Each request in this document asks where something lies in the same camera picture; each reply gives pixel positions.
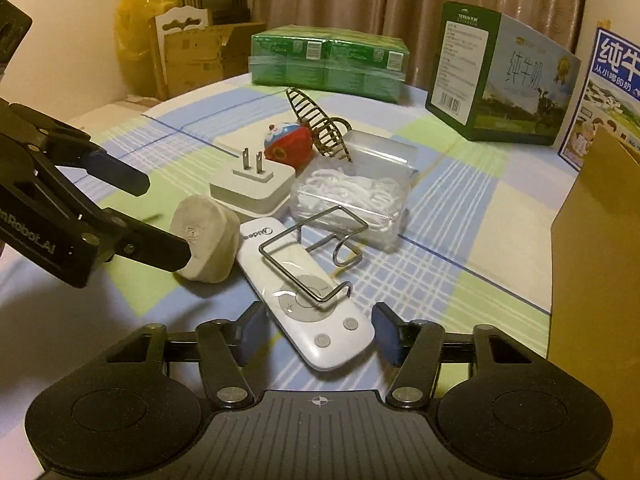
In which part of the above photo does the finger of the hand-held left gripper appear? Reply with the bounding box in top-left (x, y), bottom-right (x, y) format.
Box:
top-left (30, 162), bottom-right (193, 274)
top-left (0, 102), bottom-right (151, 197)

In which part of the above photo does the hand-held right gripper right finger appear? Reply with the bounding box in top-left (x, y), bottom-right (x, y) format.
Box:
top-left (371, 301), bottom-right (540, 408)

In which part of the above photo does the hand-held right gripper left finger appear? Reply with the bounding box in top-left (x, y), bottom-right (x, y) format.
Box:
top-left (102, 301), bottom-right (267, 408)

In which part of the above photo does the white remote control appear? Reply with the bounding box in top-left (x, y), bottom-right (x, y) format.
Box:
top-left (236, 218), bottom-right (376, 372)

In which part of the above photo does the beige rounded plug block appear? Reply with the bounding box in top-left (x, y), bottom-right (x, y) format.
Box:
top-left (170, 195), bottom-right (243, 283)

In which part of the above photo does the white power adapter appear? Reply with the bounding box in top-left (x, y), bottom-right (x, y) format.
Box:
top-left (209, 147), bottom-right (296, 218)

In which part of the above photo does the metal wire holder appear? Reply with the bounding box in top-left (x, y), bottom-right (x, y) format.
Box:
top-left (258, 205), bottom-right (371, 303)

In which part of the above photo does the plain brown cardboard box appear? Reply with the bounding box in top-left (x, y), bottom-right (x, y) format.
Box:
top-left (550, 125), bottom-right (640, 441)

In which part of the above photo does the checked tablecloth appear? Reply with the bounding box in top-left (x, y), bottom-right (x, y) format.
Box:
top-left (0, 72), bottom-right (581, 396)

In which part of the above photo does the printed open cardboard box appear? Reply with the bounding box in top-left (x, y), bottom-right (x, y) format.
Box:
top-left (164, 21), bottom-right (267, 100)

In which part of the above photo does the yellow plastic bag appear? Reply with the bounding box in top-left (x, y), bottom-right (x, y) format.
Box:
top-left (115, 0), bottom-right (182, 97)

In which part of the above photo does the clear box of floss picks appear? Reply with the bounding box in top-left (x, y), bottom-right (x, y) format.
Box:
top-left (291, 130), bottom-right (418, 253)

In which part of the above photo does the white carved chair back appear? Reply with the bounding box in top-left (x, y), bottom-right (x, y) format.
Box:
top-left (154, 4), bottom-right (209, 101)

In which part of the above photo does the red cartoon cat toy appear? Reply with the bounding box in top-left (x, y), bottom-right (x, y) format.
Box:
top-left (263, 122), bottom-right (313, 167)

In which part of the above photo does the green tissue pack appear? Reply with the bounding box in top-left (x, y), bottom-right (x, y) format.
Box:
top-left (248, 24), bottom-right (411, 103)

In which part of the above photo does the green milk carton box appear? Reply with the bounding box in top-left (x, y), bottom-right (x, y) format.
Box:
top-left (425, 1), bottom-right (583, 148)

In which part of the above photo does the blue milk carton box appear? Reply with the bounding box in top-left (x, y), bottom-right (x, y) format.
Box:
top-left (557, 25), bottom-right (640, 173)

